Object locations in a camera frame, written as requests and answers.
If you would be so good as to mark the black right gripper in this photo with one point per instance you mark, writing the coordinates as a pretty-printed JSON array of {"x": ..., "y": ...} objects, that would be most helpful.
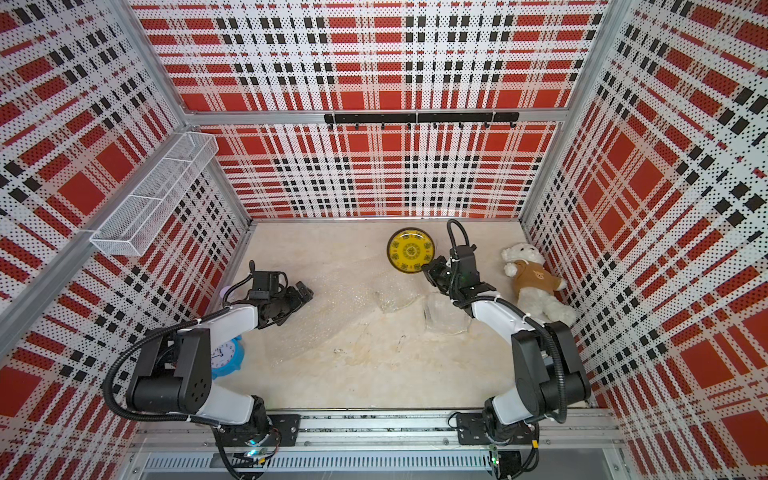
[{"x": 431, "y": 270}]

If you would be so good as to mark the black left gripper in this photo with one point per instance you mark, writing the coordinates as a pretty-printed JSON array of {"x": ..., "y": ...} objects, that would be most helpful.
[{"x": 296, "y": 299}]

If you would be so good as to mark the yellow patterned dinner plate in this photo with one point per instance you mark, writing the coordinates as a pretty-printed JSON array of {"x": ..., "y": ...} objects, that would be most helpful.
[{"x": 409, "y": 249}]

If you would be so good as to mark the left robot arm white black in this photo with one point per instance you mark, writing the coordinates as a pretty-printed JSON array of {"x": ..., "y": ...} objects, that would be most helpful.
[{"x": 170, "y": 374}]

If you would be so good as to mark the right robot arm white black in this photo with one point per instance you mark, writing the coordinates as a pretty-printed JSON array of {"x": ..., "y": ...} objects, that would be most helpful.
[{"x": 549, "y": 375}]

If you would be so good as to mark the white teddy bear brown shirt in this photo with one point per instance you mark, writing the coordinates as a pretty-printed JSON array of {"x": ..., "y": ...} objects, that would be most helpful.
[{"x": 534, "y": 286}]

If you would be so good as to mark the blue alarm clock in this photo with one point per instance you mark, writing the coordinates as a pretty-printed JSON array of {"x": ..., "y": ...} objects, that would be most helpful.
[{"x": 227, "y": 358}]

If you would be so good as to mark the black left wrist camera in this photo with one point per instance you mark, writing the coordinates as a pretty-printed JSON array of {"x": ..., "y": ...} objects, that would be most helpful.
[{"x": 266, "y": 284}]

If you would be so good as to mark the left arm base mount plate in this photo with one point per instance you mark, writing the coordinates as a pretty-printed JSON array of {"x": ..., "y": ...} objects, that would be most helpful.
[{"x": 279, "y": 430}]

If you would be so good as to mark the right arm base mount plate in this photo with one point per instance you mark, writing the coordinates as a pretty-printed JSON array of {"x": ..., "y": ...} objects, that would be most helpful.
[{"x": 484, "y": 429}]

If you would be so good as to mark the black wall hook rail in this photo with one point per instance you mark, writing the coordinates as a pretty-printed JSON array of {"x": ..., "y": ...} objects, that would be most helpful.
[{"x": 421, "y": 117}]

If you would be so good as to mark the white wire mesh shelf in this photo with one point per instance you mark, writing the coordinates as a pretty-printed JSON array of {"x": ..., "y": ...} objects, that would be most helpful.
[{"x": 138, "y": 219}]

